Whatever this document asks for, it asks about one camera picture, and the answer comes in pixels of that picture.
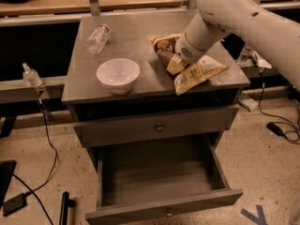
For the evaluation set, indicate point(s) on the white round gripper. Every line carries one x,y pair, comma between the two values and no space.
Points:
185,52

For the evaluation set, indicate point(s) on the brown chip bag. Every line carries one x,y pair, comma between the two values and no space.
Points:
192,74

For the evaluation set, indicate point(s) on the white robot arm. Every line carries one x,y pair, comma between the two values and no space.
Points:
275,38

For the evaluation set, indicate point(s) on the grey wooden drawer cabinet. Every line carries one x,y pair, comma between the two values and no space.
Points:
153,92

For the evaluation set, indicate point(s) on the closed top drawer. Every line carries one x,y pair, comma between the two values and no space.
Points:
155,126

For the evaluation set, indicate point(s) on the open middle drawer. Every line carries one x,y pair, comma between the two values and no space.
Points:
159,178

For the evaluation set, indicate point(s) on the white ceramic bowl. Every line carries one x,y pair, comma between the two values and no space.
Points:
118,76

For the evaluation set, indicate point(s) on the clear plastic bottle on cabinet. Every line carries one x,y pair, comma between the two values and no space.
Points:
98,39

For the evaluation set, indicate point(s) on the black power adapter right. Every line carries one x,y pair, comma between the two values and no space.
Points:
274,128

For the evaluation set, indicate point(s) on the black power adapter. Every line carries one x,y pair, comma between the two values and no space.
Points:
14,204
274,128

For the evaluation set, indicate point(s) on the wooden table in background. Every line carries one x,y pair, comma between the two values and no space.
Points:
38,7

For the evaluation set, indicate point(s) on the black bar on floor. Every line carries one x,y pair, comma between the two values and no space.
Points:
66,203

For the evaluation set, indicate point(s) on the black power adapter left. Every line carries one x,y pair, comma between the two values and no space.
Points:
14,204

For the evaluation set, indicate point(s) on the water bottle on right rail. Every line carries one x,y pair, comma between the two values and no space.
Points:
244,55

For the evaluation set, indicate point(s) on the small white box on rail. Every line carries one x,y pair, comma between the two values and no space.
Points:
259,61

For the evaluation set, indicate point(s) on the clear bottle on left rail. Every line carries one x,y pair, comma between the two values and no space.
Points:
30,76

